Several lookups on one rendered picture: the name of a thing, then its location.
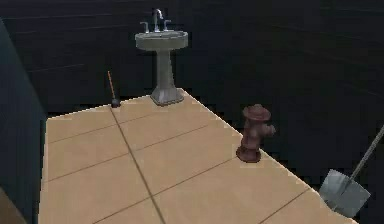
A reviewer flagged dark red fire hydrant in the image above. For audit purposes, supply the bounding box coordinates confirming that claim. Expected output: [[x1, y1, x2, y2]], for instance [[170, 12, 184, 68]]
[[235, 103, 277, 164]]

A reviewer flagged silver sink faucet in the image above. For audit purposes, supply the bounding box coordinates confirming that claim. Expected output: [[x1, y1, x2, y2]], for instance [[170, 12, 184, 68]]
[[139, 8, 173, 34]]

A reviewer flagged grey metal shovel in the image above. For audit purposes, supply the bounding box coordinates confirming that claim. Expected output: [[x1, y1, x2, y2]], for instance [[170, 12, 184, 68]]
[[318, 124, 384, 218]]

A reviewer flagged grey pedestal sink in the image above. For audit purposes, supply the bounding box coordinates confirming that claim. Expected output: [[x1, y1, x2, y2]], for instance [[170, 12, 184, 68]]
[[134, 29, 189, 107]]

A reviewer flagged plunger with wooden handle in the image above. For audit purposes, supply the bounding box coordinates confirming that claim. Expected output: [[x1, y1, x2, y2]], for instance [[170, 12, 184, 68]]
[[106, 70, 122, 109]]

